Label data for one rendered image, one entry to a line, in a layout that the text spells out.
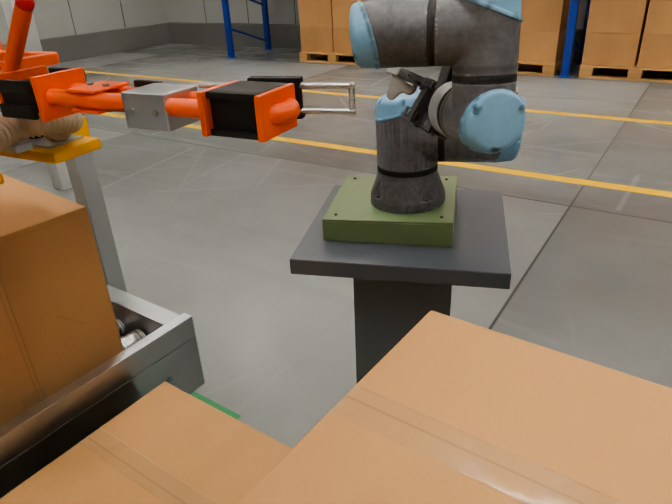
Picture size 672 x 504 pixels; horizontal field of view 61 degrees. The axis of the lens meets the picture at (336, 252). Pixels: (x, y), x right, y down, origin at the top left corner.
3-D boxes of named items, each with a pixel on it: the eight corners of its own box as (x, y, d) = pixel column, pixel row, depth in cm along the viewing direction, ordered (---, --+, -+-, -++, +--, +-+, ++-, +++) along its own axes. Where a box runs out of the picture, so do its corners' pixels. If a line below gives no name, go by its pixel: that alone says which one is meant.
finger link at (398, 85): (367, 88, 107) (402, 106, 102) (382, 58, 106) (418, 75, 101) (376, 93, 110) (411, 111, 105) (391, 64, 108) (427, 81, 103)
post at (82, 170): (125, 390, 207) (51, 118, 161) (140, 380, 212) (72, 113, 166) (137, 397, 203) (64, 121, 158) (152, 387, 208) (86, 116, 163)
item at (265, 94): (201, 136, 64) (195, 92, 62) (239, 120, 70) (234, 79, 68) (263, 143, 61) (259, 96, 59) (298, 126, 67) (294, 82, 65)
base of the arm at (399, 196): (382, 184, 157) (380, 149, 152) (450, 188, 151) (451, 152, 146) (361, 210, 141) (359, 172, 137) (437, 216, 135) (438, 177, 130)
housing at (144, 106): (125, 128, 71) (117, 92, 69) (162, 116, 76) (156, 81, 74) (168, 133, 68) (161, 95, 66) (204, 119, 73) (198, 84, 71)
